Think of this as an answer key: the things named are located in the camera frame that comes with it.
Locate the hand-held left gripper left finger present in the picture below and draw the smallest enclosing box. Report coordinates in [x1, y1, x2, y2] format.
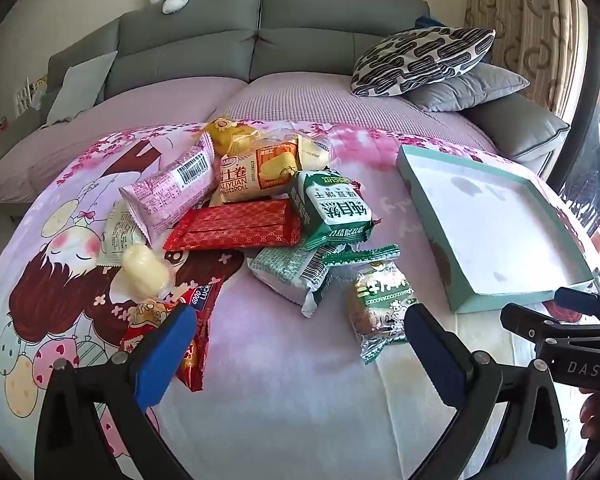
[34, 304, 201, 480]

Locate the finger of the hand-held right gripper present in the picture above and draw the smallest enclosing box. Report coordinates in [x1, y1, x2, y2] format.
[500, 302, 600, 393]
[554, 286, 600, 323]

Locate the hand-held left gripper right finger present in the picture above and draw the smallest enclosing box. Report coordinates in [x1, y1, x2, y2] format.
[402, 304, 568, 480]

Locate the red crinkled snack packet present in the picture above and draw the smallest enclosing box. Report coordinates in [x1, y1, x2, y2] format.
[119, 280, 213, 393]

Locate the small green sandwich biscuit packet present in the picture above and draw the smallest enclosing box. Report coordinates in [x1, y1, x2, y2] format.
[322, 244, 416, 366]

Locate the yellow jelly cup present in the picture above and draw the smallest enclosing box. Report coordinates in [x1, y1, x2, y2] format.
[121, 244, 175, 302]

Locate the teal cardboard tray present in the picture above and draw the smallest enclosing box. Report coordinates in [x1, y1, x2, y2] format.
[396, 145, 595, 315]

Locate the white snack packet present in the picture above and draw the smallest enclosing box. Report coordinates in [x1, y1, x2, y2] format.
[96, 201, 148, 267]

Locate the red patterned snack packet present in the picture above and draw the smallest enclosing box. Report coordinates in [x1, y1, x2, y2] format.
[162, 198, 302, 252]

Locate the pale green biscuit packet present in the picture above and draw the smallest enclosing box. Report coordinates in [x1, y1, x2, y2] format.
[247, 240, 333, 318]

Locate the pink cake roll packet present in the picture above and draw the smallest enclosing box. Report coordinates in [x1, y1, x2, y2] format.
[119, 137, 216, 247]

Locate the green and white biscuit packet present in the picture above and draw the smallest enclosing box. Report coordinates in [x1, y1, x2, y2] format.
[287, 167, 383, 252]

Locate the orange cake roll packet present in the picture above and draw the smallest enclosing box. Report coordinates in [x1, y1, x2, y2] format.
[209, 136, 301, 208]

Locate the yellow bread packet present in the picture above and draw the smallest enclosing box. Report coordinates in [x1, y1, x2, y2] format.
[202, 115, 261, 157]

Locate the clear bun packet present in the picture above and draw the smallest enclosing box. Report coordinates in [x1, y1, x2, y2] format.
[275, 127, 333, 171]

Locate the person's right hand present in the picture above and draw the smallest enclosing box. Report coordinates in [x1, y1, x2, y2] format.
[577, 391, 600, 466]

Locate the black chair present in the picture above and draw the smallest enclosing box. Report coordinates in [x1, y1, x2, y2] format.
[560, 132, 600, 241]

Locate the pink printed blanket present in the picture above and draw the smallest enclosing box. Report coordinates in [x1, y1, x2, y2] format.
[0, 119, 600, 480]

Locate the grey pillow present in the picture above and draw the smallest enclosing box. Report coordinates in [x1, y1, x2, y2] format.
[405, 62, 531, 112]

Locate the pale green pillow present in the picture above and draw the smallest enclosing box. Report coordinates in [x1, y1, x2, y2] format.
[45, 51, 119, 126]

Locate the beige patterned curtain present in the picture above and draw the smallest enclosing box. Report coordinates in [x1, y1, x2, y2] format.
[465, 0, 593, 121]

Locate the pink waffle sofa cover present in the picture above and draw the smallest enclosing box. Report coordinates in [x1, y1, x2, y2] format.
[0, 72, 501, 206]

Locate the black and white patterned pillow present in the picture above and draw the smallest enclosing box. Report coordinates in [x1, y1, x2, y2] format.
[351, 26, 497, 97]

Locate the white slatted object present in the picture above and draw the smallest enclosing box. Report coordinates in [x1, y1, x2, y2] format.
[12, 75, 48, 121]

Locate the grey sofa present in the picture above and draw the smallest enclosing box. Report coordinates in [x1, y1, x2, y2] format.
[0, 0, 571, 211]

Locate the dark window frame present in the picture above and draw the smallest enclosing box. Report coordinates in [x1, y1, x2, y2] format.
[547, 22, 600, 193]

